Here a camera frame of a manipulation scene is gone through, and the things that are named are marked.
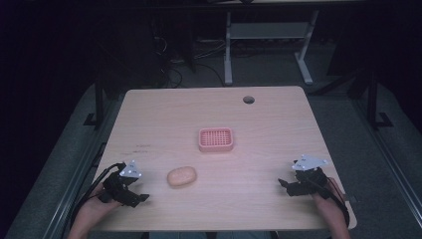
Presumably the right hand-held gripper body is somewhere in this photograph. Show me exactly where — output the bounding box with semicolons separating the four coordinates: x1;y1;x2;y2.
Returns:
291;153;330;200

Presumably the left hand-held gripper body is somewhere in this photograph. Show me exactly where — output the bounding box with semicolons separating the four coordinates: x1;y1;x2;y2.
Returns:
98;159;143;204

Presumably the pink slotted soap dish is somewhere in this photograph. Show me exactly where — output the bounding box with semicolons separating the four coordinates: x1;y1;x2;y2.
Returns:
198;126;235;153

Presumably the person's left hand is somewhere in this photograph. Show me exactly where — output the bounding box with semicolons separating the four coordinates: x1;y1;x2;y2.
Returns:
85;182;122;217

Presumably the person's right hand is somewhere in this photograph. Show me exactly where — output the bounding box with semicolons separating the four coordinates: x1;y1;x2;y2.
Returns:
312;176;340;213

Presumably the black metal stand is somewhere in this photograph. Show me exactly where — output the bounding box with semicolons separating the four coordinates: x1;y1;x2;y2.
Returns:
83;63;107;131
364;68;394;129

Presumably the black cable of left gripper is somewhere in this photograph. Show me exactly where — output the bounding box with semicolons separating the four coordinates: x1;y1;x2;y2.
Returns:
69;161;126;232

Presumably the black and red gripper cable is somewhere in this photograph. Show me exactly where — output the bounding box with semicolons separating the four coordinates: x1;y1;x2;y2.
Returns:
325;176;358;229

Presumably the tangle of floor cables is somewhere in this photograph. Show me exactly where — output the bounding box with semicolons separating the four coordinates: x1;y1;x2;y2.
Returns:
150;33;230;89

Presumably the white metal desk frame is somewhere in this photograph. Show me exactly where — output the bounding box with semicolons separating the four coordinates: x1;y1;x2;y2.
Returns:
223;9;320;87

